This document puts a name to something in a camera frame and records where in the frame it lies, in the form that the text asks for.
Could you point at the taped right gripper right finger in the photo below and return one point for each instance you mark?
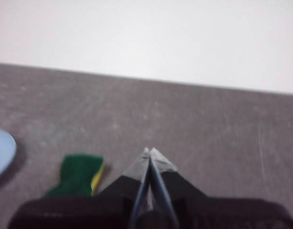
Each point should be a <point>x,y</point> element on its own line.
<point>220,212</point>

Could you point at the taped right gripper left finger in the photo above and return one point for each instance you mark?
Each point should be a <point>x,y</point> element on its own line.
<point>89,212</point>

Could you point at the yellow sponge with green pad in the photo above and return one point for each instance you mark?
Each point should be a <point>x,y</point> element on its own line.
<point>75,174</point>

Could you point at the blue round plate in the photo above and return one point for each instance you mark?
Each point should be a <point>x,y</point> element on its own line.
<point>3,155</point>

